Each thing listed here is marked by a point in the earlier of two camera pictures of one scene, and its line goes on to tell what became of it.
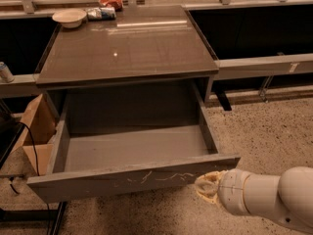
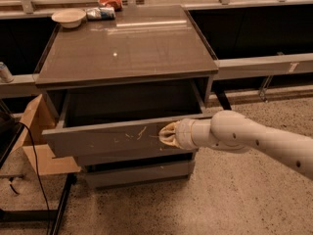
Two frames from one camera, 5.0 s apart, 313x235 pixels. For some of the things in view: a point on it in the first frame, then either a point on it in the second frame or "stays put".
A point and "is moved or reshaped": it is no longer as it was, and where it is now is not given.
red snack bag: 113,1 stays put
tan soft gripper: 232,190 -> 186,134
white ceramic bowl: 69,18 stays put
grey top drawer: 117,145 is moved or reshaped
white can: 5,73 stays put
